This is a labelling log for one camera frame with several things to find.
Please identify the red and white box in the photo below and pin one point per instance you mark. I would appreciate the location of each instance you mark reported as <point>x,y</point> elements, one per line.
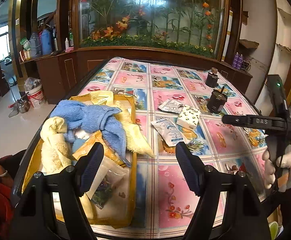
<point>25,55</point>

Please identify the brown wall shelf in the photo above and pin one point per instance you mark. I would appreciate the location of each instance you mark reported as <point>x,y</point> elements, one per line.
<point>248,43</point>

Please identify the crumpled silver packet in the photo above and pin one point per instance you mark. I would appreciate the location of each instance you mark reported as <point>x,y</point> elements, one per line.
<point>170,105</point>

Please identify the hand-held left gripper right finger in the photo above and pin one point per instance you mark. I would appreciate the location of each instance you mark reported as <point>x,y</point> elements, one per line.
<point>188,167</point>

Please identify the metal kettle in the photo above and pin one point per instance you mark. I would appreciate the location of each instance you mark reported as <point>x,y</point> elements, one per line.
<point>24,106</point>

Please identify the wooden cabinet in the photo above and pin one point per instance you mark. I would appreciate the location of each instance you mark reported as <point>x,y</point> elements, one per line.
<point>57,77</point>

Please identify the white bucket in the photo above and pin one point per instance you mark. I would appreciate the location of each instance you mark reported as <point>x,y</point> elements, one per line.
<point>36,97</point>

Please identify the purple bottle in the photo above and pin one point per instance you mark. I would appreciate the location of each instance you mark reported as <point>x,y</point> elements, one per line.
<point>240,61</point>
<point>235,61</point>

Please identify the green bottle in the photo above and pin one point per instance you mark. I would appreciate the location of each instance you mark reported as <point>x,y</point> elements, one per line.
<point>71,39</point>

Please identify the blue towel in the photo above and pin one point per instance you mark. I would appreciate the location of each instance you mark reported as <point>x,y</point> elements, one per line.
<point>90,117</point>

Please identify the dark table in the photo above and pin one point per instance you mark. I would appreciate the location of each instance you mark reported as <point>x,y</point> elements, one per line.
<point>26,155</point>

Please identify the blue pack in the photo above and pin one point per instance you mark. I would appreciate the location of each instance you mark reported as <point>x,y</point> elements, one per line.
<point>78,145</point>

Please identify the white spray bottle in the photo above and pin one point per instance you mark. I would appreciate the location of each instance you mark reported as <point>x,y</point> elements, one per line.
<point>67,45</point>

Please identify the glass display with artificial flowers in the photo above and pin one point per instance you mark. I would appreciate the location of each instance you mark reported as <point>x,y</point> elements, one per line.
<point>148,17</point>

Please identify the gold fabric-lined box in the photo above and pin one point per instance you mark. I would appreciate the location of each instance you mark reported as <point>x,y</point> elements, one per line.
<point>134,185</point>

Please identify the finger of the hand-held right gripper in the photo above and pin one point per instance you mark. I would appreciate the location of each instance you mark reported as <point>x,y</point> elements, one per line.
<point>234,119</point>

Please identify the avocado print tissue pack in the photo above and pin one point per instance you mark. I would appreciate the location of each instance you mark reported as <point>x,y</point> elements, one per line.
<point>188,117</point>

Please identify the orange packet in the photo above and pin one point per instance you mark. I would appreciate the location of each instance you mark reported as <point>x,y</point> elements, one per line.
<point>87,146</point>

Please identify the white pouch packet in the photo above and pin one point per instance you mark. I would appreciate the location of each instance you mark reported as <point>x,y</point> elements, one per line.
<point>166,130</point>

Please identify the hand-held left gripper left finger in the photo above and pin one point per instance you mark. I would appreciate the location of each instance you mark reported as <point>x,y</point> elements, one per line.
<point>92,167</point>

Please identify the clear water bottle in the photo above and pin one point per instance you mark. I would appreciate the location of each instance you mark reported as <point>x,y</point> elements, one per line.
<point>34,45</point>

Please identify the green snack bag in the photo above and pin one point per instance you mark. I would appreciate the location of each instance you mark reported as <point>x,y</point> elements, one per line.
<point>25,43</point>

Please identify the pink cloth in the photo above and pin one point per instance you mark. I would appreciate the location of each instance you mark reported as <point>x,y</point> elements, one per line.
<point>69,49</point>

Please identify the blue thermos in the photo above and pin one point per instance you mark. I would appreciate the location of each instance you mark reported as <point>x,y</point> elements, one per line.
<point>46,42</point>

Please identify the far black jar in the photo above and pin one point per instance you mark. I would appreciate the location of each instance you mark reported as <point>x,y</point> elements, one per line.
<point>211,80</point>

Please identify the cream towel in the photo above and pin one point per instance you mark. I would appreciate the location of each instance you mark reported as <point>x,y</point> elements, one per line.
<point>135,140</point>
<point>52,152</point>

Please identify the white plastic bag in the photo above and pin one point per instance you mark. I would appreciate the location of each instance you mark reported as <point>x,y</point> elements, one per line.
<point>107,172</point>

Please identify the printed tablecloth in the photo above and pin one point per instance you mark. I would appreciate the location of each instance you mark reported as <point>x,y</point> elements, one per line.
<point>210,155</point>

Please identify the flower print packet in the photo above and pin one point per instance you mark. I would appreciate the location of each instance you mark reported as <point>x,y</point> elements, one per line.
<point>102,193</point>

